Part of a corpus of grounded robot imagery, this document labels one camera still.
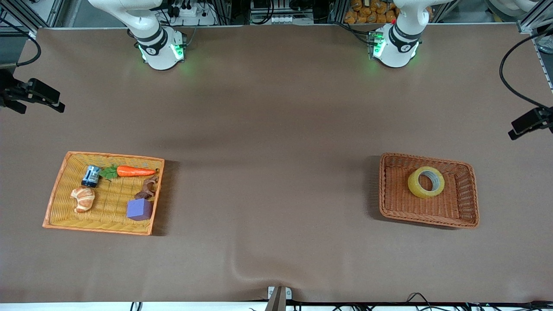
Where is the yellow clear tape roll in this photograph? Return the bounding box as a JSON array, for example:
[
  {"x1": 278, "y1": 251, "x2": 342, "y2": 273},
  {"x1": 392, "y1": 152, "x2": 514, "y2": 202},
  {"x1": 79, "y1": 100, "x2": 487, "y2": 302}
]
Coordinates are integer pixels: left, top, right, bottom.
[{"x1": 407, "y1": 166, "x2": 445, "y2": 199}]

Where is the small blue can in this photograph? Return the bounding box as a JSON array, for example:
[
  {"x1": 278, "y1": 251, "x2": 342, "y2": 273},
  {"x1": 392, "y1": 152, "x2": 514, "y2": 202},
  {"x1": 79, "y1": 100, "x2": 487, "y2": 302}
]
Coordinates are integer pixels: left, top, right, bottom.
[{"x1": 81, "y1": 165, "x2": 101, "y2": 188}]

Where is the toy croissant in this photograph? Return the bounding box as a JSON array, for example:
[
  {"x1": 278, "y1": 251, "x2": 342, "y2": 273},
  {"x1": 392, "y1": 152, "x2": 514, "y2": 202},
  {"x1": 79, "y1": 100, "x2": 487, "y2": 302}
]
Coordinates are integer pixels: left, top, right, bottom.
[{"x1": 70, "y1": 187, "x2": 95, "y2": 213}]

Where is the brown wicker basket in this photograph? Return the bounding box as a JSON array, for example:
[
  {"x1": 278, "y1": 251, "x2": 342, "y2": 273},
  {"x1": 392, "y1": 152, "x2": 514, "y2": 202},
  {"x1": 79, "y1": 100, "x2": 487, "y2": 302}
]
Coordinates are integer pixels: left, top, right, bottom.
[{"x1": 379, "y1": 152, "x2": 480, "y2": 229}]

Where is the orange toy carrot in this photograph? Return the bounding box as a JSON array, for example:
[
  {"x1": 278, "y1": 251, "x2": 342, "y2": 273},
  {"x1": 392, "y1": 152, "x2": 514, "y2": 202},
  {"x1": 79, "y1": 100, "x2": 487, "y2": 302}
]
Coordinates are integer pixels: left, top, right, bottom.
[{"x1": 99, "y1": 165, "x2": 157, "y2": 180}]

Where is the brown twisted pretzel toy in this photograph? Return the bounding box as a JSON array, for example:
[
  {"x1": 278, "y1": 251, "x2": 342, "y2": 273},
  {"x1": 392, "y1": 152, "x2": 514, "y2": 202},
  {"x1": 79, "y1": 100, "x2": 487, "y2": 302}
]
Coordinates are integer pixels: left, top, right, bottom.
[{"x1": 134, "y1": 175, "x2": 159, "y2": 200}]

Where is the orange yellow wicker tray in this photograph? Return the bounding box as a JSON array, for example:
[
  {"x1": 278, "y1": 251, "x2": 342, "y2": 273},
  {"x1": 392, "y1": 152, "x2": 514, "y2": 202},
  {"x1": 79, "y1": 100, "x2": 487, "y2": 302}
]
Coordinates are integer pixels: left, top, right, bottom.
[{"x1": 42, "y1": 151, "x2": 165, "y2": 236}]

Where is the purple foam cube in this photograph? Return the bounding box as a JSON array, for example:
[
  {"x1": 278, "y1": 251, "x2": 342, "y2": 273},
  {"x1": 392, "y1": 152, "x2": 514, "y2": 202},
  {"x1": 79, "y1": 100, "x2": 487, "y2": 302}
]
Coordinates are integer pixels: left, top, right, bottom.
[{"x1": 127, "y1": 198, "x2": 153, "y2": 222}]

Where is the white power strip with plugs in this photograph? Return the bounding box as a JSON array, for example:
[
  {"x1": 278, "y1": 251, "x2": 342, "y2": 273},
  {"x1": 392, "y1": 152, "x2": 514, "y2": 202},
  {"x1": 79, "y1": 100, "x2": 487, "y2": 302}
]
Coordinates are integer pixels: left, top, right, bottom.
[{"x1": 171, "y1": 3, "x2": 217, "y2": 25}]

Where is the orange snack pile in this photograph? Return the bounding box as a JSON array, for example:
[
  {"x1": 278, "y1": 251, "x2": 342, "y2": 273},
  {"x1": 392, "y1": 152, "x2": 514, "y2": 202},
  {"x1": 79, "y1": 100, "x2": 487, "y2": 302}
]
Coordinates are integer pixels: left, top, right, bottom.
[{"x1": 344, "y1": 0, "x2": 399, "y2": 24}]

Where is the long white power strip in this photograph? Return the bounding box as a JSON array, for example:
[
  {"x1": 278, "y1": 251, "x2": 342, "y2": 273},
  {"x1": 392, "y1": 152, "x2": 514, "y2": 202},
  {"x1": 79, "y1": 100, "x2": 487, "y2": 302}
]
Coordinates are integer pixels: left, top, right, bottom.
[{"x1": 270, "y1": 16, "x2": 314, "y2": 25}]

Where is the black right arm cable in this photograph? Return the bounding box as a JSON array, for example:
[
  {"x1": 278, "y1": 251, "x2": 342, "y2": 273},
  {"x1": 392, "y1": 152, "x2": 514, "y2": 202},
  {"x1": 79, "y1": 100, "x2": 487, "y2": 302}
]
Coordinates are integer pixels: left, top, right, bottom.
[{"x1": 0, "y1": 18, "x2": 43, "y2": 70}]

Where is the aluminium frame profile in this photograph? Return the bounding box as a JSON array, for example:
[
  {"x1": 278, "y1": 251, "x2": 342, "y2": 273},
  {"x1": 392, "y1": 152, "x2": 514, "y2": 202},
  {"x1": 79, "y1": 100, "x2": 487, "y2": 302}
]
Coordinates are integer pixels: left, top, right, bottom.
[
  {"x1": 516, "y1": 0, "x2": 553, "y2": 34},
  {"x1": 0, "y1": 0, "x2": 66, "y2": 38}
]

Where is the black cable bundle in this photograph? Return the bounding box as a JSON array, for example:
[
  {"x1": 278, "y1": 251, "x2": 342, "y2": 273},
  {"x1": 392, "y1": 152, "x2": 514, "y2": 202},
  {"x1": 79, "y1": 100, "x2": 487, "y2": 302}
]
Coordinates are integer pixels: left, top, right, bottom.
[{"x1": 294, "y1": 293, "x2": 553, "y2": 311}]

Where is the metal table bracket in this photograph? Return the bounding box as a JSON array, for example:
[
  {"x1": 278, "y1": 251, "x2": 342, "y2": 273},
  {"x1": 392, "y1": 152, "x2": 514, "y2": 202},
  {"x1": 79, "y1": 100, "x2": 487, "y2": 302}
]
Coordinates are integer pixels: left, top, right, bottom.
[{"x1": 267, "y1": 286, "x2": 292, "y2": 311}]

